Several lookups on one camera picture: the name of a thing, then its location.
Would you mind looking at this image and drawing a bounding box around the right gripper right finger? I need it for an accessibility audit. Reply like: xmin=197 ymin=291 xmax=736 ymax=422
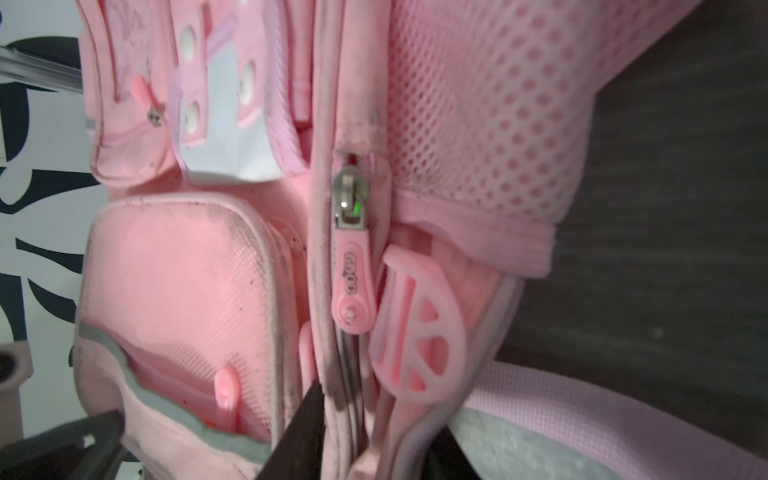
xmin=421 ymin=427 xmax=480 ymax=480

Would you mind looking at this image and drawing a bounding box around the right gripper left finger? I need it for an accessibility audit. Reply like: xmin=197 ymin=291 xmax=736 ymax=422
xmin=256 ymin=380 xmax=326 ymax=480

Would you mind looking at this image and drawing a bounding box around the aluminium cage frame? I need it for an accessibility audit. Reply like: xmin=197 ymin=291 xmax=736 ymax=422
xmin=1 ymin=46 xmax=83 ymax=94

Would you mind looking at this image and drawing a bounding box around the pink student backpack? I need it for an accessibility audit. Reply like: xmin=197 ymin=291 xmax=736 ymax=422
xmin=73 ymin=1 xmax=767 ymax=479

